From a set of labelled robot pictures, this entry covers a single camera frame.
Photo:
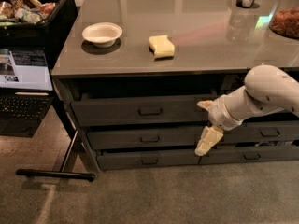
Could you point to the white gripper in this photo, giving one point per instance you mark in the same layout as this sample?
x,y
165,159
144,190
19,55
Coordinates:
x,y
221,115

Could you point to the grey drawer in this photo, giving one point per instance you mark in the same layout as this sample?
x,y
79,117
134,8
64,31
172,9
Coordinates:
x,y
139,110
145,159
250,154
160,137
263,131

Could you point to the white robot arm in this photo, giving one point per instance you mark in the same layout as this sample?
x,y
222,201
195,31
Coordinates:
x,y
266,90

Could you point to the yellow sponge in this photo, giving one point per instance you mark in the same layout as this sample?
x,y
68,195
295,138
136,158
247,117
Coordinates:
x,y
161,46

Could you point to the clear jar with snacks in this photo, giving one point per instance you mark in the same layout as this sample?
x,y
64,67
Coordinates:
x,y
285,20

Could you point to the white paper bowl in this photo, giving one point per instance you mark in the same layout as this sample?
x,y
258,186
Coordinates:
x,y
103,34

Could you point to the black laptop stand base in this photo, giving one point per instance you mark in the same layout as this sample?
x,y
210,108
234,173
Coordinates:
x,y
58,170

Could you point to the open black laptop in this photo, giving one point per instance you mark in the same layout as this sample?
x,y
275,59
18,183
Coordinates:
x,y
25,85

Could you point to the black plastic bin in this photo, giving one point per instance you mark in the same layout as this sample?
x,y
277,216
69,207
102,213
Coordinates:
x,y
48,35

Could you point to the snack packets in bin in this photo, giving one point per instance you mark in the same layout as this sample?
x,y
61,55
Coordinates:
x,y
24,11

